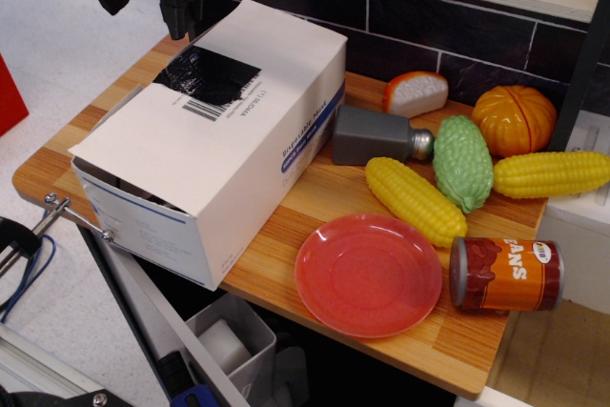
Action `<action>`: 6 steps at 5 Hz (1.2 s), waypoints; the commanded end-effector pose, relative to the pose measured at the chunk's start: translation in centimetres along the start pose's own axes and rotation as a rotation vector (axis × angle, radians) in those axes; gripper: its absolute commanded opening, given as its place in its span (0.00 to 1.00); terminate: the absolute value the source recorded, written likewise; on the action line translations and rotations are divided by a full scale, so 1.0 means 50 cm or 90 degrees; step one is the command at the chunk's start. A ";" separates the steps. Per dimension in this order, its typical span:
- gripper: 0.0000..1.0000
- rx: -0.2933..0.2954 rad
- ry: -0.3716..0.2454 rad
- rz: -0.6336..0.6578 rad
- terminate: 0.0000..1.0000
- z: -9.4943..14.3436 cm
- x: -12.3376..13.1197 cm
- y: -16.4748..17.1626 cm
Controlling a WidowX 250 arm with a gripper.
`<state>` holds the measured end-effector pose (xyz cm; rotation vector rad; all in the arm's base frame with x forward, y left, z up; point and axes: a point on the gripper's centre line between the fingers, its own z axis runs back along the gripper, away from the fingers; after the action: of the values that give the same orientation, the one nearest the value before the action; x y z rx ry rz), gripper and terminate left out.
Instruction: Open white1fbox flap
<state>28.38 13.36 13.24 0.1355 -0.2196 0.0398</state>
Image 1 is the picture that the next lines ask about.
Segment white cardboard mask box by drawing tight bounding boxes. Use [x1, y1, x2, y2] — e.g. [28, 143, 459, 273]
[71, 0, 347, 290]

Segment red box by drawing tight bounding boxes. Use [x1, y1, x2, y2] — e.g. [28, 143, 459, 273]
[0, 57, 30, 135]

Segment grey toy salt shaker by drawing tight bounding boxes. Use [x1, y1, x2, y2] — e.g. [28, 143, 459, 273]
[332, 106, 435, 166]

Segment metal table clamp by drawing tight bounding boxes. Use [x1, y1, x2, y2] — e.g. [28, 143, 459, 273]
[1, 193, 114, 276]

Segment toy cheese wedge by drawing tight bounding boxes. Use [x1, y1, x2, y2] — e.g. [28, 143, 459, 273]
[382, 71, 449, 118]

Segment yellow toy corn cob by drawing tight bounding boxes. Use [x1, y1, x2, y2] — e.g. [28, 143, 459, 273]
[365, 157, 468, 248]
[493, 151, 609, 198]

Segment white tape roll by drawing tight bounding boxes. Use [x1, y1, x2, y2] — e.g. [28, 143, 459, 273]
[198, 319, 252, 375]

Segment green toy bitter gourd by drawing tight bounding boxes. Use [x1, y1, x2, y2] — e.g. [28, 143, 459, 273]
[433, 115, 494, 214]

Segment red plastic plate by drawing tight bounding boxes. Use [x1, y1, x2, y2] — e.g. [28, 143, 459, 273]
[295, 214, 442, 338]

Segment orange toy pumpkin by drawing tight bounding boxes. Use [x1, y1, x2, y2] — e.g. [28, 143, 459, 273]
[471, 85, 557, 158]

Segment grey plastic bin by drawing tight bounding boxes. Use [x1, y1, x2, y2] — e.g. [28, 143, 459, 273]
[186, 294, 276, 406]

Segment toy beans can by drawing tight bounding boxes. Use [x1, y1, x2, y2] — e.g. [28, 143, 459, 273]
[449, 237, 564, 312]

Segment blue cable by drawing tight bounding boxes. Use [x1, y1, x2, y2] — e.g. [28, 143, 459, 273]
[0, 233, 57, 323]

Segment blue black handle tool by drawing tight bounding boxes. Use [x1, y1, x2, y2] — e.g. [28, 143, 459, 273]
[157, 352, 217, 407]

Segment black vertical post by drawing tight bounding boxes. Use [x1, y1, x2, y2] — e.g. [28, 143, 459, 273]
[547, 0, 609, 152]

